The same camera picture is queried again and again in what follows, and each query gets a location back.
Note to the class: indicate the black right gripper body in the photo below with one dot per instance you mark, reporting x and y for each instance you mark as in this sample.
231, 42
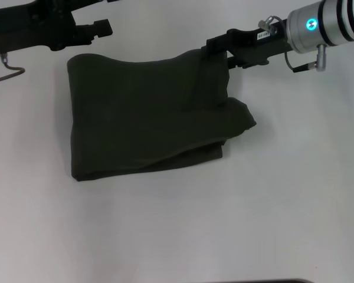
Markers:
253, 45

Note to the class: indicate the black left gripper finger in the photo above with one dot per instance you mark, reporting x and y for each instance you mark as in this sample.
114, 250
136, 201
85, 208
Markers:
91, 31
112, 1

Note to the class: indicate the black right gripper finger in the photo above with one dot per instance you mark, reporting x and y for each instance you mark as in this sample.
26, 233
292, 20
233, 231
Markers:
216, 44
233, 63

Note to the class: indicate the dark green FREE t-shirt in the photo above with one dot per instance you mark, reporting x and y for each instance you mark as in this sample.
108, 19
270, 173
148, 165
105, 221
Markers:
150, 118

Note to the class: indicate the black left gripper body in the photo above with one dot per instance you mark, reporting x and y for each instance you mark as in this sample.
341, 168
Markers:
32, 26

